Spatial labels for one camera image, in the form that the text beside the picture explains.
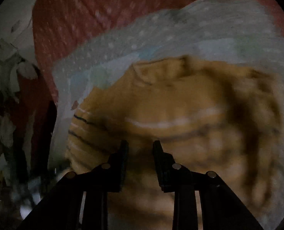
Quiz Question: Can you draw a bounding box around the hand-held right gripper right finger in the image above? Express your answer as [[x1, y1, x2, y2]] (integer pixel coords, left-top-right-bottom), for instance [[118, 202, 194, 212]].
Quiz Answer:
[[152, 140, 264, 230]]

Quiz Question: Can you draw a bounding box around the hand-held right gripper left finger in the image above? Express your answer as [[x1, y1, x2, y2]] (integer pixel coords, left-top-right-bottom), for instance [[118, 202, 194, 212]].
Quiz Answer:
[[17, 140, 129, 230]]

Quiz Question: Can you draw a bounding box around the yellow striped knit sweater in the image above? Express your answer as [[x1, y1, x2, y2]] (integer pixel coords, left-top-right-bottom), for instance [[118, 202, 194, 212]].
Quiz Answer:
[[65, 56, 284, 230]]

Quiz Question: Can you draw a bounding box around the white textured blanket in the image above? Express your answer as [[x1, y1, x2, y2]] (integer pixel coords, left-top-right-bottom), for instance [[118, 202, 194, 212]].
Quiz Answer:
[[47, 0, 284, 230]]

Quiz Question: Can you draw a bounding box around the red dotted bedsheet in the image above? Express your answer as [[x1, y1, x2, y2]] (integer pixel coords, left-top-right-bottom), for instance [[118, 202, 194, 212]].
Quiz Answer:
[[12, 0, 284, 178]]

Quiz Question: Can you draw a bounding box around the white crumpled cloth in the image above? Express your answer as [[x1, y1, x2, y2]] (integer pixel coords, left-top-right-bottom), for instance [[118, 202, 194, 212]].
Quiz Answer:
[[0, 0, 45, 149]]

